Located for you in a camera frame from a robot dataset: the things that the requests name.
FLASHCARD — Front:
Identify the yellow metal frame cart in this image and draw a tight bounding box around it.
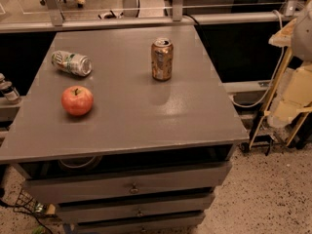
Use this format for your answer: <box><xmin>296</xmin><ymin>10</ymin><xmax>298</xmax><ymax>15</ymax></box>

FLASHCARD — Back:
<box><xmin>239</xmin><ymin>17</ymin><xmax>312</xmax><ymax>157</ymax></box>

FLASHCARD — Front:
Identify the grey drawer cabinet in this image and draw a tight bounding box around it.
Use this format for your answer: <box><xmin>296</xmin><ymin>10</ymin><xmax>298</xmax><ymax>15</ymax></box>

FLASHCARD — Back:
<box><xmin>0</xmin><ymin>25</ymin><xmax>250</xmax><ymax>234</ymax></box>

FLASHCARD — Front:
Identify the white cable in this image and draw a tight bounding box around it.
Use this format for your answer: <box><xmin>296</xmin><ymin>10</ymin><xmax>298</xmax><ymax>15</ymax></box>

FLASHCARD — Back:
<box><xmin>229</xmin><ymin>9</ymin><xmax>286</xmax><ymax>109</ymax></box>

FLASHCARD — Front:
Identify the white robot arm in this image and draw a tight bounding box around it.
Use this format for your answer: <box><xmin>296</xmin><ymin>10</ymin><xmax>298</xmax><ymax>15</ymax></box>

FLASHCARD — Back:
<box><xmin>267</xmin><ymin>3</ymin><xmax>312</xmax><ymax>128</ymax></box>

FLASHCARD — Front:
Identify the black wire basket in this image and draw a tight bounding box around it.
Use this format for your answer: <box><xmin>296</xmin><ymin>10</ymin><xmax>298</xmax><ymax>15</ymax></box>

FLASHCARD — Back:
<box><xmin>14</xmin><ymin>189</ymin><xmax>47</xmax><ymax>216</ymax></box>

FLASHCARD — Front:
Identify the bottom grey drawer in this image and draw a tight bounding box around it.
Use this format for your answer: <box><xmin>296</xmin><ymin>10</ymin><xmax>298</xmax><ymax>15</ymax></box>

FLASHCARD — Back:
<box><xmin>76</xmin><ymin>211</ymin><xmax>205</xmax><ymax>234</ymax></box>

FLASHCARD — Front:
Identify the red apple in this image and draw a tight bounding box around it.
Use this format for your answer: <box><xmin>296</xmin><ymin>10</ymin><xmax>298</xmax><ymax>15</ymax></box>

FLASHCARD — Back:
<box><xmin>61</xmin><ymin>86</ymin><xmax>94</xmax><ymax>116</ymax></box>

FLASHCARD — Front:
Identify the top grey drawer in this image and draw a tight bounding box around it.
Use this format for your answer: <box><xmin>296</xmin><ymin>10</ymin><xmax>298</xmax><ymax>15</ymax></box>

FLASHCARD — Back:
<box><xmin>23</xmin><ymin>162</ymin><xmax>232</xmax><ymax>204</ymax></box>

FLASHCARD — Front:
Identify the white bowl in drawer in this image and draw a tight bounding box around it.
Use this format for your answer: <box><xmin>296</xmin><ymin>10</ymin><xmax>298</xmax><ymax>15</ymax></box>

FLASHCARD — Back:
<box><xmin>58</xmin><ymin>156</ymin><xmax>101</xmax><ymax>172</ymax></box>

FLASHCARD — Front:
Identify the orange soda can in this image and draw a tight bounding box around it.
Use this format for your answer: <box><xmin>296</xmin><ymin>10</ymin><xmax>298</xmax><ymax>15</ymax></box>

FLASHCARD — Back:
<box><xmin>151</xmin><ymin>37</ymin><xmax>174</xmax><ymax>81</ymax></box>

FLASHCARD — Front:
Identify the green white soda can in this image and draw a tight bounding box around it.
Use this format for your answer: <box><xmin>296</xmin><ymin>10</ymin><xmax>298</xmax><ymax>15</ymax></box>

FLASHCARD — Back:
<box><xmin>52</xmin><ymin>51</ymin><xmax>93</xmax><ymax>77</ymax></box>

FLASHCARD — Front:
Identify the grey drawer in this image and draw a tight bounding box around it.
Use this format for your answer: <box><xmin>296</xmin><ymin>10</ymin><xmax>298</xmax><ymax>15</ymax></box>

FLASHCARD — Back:
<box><xmin>23</xmin><ymin>162</ymin><xmax>232</xmax><ymax>204</ymax></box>
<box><xmin>76</xmin><ymin>211</ymin><xmax>205</xmax><ymax>234</ymax></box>
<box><xmin>57</xmin><ymin>192</ymin><xmax>215</xmax><ymax>223</ymax></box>

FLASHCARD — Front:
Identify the middle grey drawer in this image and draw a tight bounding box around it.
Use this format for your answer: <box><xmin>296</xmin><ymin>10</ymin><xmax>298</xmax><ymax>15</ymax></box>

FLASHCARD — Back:
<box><xmin>57</xmin><ymin>192</ymin><xmax>215</xmax><ymax>223</ymax></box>

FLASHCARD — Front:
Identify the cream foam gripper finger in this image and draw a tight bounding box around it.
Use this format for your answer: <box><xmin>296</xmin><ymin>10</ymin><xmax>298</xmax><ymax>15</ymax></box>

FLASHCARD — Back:
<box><xmin>267</xmin><ymin>63</ymin><xmax>312</xmax><ymax>128</ymax></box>

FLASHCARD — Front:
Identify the metal railing frame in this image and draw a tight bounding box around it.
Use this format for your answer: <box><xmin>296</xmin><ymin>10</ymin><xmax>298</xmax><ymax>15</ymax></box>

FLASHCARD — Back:
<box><xmin>0</xmin><ymin>0</ymin><xmax>309</xmax><ymax>33</ymax></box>

